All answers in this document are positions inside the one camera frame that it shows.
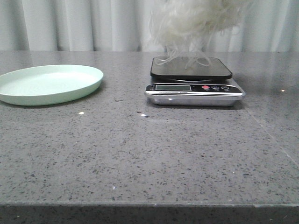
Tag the white translucent vermicelli bundle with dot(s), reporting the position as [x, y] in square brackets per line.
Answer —
[188, 25]

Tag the black silver kitchen scale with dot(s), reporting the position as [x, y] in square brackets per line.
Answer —
[192, 82]

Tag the light green round plate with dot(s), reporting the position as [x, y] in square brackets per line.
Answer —
[49, 84]

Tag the white pleated curtain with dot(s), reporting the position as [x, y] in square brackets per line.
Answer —
[124, 25]

